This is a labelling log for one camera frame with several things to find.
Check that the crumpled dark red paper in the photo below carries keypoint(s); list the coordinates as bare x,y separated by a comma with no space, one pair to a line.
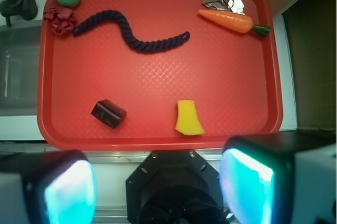
62,20

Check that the orange toy carrot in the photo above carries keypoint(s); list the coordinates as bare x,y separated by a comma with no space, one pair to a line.
236,22

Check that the red plastic tray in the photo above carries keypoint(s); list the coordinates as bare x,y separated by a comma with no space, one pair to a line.
233,79

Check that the small black box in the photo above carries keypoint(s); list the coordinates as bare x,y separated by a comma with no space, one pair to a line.
108,113

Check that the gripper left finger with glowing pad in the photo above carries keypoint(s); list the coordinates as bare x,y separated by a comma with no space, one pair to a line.
47,187

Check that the black octagonal mount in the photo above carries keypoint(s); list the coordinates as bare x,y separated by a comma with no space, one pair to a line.
174,186

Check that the bunch of silver keys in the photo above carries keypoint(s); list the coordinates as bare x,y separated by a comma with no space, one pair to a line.
234,6

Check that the yellow sponge piece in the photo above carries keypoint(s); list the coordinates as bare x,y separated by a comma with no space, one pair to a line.
187,122

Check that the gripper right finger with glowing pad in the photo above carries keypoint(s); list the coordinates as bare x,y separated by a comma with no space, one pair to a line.
284,177

